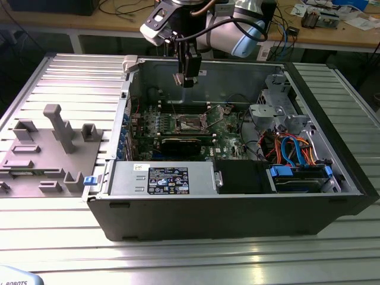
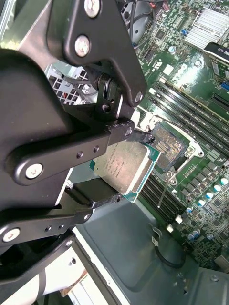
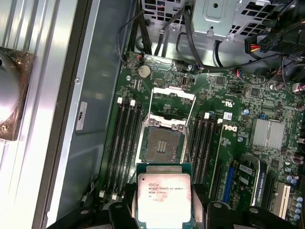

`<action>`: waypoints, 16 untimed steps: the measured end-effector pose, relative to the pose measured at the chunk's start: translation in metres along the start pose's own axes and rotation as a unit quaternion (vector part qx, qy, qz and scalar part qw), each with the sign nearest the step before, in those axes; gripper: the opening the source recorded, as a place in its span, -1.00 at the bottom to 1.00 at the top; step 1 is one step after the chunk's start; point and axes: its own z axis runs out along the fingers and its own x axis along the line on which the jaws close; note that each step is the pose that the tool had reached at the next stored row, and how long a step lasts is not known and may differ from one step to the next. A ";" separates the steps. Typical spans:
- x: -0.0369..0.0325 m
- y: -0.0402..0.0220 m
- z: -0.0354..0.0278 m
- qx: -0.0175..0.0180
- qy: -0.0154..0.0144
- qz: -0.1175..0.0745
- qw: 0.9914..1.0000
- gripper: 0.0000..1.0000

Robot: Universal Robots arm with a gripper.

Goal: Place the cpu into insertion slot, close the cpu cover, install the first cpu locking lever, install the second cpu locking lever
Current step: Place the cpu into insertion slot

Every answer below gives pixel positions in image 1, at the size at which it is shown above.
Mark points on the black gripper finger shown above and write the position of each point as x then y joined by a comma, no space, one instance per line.
193,65
181,56

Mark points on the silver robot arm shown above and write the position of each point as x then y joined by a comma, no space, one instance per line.
225,32

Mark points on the thin metal locking lever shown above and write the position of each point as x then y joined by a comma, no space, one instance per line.
196,128
174,108

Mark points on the CPU socket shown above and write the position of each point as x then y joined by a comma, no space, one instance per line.
187,123

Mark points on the CPU cooler heatsink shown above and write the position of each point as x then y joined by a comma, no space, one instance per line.
310,19

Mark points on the white certification sticker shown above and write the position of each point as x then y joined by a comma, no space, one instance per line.
203,72

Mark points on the grey case latch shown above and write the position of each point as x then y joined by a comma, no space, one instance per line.
130,63

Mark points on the wooden workbench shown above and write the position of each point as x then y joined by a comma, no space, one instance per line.
124,25

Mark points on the white code label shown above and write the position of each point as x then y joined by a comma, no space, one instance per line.
263,53

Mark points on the green motherboard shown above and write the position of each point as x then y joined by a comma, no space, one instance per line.
225,139

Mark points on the black graphics card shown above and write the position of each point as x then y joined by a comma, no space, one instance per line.
181,147

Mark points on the black tower box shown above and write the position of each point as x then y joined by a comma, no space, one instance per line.
270,15

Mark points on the grey metal drive cage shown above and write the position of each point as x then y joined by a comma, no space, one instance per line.
264,114

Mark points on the small black box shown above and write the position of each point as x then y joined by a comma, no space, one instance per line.
293,31

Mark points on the white printed sheet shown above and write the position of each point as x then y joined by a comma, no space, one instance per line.
298,10

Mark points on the black plastic shroud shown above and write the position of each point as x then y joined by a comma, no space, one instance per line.
240,178

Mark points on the grey power supply unit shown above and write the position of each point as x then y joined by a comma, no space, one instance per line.
127,178

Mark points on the black device on bench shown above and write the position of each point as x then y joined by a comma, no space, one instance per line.
50,7

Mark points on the grey metal device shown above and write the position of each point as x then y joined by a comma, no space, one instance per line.
329,20

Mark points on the hard disk in blue carrier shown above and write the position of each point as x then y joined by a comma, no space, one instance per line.
297,178

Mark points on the blue plastic tab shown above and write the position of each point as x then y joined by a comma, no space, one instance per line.
90,180

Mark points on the black PC case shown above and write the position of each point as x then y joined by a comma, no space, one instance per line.
207,219

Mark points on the grey parts rack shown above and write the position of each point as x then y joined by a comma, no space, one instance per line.
59,166

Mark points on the blue box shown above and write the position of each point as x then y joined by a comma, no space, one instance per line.
350,2

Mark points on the white papers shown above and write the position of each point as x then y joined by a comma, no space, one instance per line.
360,23

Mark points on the pale blue teach pendant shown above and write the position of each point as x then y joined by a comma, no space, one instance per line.
17,277

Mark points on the white wrist camera black face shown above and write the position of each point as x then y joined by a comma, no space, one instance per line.
155,32

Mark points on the small grey wrist camera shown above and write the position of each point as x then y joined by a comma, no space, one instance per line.
224,9

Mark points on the perforated metal bracket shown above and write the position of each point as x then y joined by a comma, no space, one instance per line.
276,89

